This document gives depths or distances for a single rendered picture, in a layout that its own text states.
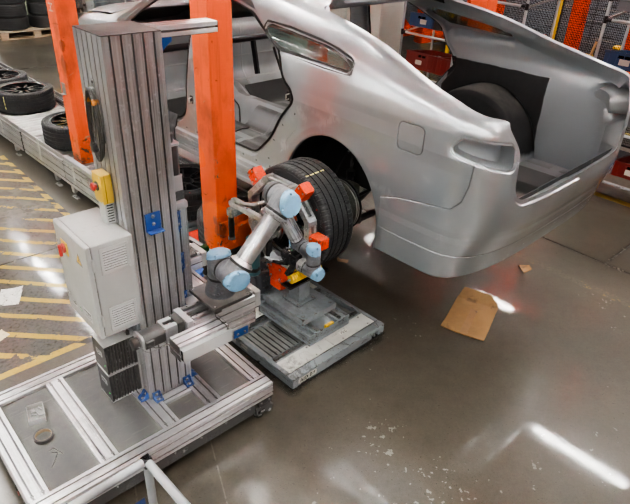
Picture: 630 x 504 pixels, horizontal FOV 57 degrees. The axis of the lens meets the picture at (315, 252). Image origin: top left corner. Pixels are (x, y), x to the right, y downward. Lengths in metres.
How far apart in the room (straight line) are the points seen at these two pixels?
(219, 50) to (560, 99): 2.44
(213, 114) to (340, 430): 1.89
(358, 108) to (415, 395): 1.69
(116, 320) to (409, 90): 1.80
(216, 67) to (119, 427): 1.94
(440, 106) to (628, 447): 2.11
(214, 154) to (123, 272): 1.11
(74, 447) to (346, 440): 1.37
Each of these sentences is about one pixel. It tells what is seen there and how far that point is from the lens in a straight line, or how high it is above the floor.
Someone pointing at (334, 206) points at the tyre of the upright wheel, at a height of 1.01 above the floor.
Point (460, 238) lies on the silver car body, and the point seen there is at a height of 1.03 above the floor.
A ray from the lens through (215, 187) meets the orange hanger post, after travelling 3.57.
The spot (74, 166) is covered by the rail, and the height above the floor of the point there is 0.36.
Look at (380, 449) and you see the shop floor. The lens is 3.28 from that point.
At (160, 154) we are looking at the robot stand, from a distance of 2.59.
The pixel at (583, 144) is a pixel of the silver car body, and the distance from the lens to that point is 4.56.
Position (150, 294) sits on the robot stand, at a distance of 2.85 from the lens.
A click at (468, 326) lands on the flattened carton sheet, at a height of 0.01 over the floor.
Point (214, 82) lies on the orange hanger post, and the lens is 3.38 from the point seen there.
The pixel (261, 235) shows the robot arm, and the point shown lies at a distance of 2.65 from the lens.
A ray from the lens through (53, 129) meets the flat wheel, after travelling 6.38.
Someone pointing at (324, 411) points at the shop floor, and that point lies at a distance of 3.43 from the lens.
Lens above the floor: 2.46
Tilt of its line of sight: 30 degrees down
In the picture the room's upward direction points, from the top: 3 degrees clockwise
